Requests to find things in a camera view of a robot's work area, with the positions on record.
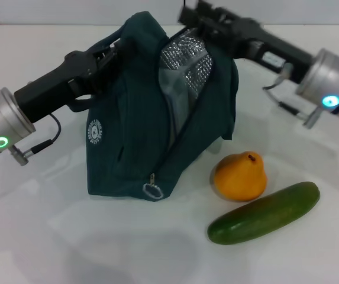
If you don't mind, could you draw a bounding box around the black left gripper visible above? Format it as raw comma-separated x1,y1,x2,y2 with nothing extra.
14,40,125,124

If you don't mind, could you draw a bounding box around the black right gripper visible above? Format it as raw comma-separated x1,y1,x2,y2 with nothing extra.
178,0,318,85

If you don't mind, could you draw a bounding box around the dark teal lunch bag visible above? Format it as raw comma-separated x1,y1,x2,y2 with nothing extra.
85,11,238,202

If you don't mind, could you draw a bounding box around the orange yellow pear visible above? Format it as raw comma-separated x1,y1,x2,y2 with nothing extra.
214,151,268,202

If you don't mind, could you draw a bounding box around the green cucumber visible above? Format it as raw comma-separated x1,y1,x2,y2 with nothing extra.
206,181,321,246

